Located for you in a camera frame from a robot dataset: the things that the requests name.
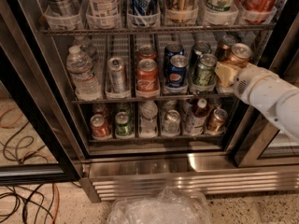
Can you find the rear clear water bottle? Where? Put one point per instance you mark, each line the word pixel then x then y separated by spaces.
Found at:
pixel 87 46

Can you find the glass fridge door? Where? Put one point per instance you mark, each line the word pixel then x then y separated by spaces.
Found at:
pixel 261 143
pixel 33 72

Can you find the bottom shelf green can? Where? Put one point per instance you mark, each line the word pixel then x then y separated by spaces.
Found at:
pixel 123 124

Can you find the bottom shelf silver can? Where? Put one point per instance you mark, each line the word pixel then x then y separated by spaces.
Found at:
pixel 171 122

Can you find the top shelf blue can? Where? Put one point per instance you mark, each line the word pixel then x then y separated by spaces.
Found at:
pixel 144 12

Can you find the clear water bottle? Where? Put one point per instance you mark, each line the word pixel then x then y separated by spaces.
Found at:
pixel 87 46
pixel 83 74

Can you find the blue pepsi can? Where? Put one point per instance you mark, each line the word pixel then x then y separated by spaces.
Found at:
pixel 170 50
pixel 176 71

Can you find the rear green soda can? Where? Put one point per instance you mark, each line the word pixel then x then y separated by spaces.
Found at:
pixel 199 48

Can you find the orange soda can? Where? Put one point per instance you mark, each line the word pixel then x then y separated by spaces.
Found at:
pixel 224 45
pixel 239 54

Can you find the bottom shelf red can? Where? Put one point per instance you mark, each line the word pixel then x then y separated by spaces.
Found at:
pixel 99 126

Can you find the stainless steel fridge base grille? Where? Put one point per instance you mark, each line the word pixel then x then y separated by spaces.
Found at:
pixel 109 179

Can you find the front green soda can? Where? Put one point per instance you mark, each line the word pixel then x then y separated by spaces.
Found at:
pixel 204 70

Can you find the front clear water bottle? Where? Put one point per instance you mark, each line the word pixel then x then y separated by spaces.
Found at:
pixel 83 74

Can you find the right glass fridge door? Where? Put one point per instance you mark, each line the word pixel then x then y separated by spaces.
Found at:
pixel 261 143

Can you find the green soda can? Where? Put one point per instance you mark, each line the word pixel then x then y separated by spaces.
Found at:
pixel 199 48
pixel 204 70

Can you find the red coca-cola can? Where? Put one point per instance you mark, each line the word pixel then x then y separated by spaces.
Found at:
pixel 147 75
pixel 146 51

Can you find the bottom shelf brown bottle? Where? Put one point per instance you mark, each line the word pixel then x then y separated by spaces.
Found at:
pixel 196 118

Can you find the clear plastic bag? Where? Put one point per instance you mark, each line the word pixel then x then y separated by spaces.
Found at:
pixel 170 206

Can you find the front blue Pepsi can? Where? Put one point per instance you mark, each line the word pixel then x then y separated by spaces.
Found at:
pixel 176 71

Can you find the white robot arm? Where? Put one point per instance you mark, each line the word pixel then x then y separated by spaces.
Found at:
pixel 275 98

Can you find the silver soda can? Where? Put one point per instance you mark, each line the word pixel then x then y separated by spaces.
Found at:
pixel 117 74

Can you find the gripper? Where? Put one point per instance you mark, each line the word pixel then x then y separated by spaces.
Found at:
pixel 249 79

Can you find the bottom shelf orange can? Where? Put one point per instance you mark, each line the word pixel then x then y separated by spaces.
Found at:
pixel 216 120

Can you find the rear red Coca-Cola can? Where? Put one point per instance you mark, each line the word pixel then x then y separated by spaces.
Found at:
pixel 146 51

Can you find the left glass fridge door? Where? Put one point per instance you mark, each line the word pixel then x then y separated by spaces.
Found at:
pixel 33 72

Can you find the bottom shelf water bottle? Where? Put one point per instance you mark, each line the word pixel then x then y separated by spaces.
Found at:
pixel 148 119

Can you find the shelf brown bottle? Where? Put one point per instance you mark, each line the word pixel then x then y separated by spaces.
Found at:
pixel 196 118
pixel 179 11

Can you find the top shelf red Coca-Cola bottle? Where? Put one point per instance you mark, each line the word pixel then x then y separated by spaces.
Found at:
pixel 256 11

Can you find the top shelf white labelled bottle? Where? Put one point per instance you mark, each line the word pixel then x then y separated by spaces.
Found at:
pixel 105 14

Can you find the rear blue Pepsi can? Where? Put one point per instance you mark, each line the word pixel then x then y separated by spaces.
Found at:
pixel 170 50

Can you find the front red Coca-Cola can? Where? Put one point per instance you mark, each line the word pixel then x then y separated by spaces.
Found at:
pixel 147 75

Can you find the top shelf brown bottle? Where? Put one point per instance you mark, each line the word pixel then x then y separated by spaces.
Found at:
pixel 179 11

